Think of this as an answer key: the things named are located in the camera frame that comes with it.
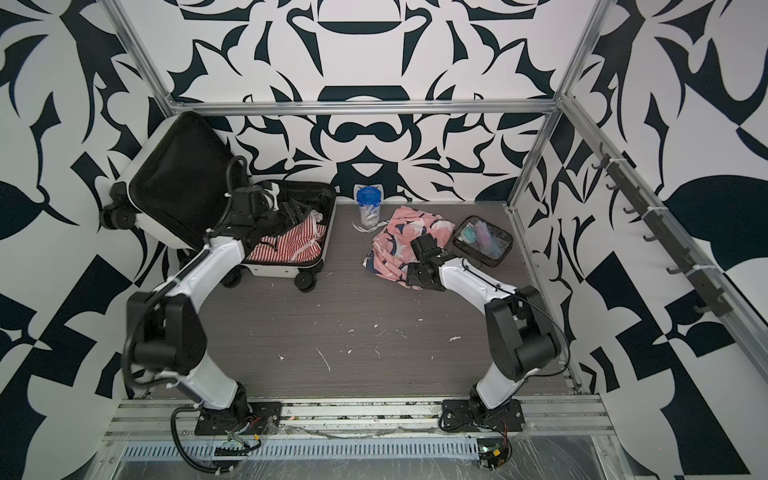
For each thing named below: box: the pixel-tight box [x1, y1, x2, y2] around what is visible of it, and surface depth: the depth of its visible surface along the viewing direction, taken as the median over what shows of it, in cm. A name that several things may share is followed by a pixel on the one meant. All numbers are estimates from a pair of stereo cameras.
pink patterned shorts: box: [363, 206, 456, 282], surface depth 110 cm
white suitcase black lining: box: [99, 112, 337, 292], surface depth 81 cm
